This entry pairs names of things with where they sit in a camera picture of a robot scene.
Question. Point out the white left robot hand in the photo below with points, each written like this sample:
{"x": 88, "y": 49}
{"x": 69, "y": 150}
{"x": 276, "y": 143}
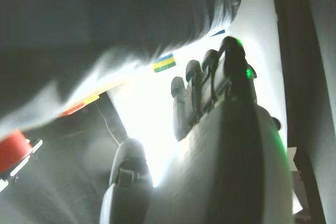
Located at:
{"x": 223, "y": 169}

